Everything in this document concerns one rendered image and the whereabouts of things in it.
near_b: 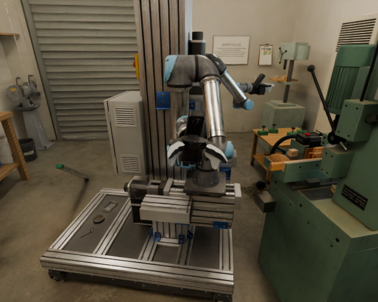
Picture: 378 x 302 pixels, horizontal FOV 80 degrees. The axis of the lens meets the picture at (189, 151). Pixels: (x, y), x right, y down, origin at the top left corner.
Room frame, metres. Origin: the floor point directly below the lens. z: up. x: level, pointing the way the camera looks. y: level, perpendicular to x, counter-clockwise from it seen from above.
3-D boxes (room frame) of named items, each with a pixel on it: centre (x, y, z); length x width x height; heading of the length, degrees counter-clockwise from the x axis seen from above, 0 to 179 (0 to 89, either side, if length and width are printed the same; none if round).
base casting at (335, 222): (1.00, -0.80, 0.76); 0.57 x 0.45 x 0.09; 12
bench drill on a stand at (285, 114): (3.46, -1.48, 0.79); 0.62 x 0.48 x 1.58; 5
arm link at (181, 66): (1.06, 0.04, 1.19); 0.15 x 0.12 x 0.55; 96
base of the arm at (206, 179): (1.08, -0.09, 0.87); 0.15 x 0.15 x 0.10
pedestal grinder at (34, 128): (3.47, 2.51, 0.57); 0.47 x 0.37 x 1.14; 7
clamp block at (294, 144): (1.31, -0.74, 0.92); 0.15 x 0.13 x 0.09; 102
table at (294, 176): (1.22, -0.76, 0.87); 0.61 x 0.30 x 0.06; 102
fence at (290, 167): (1.08, -0.79, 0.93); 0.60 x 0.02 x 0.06; 102
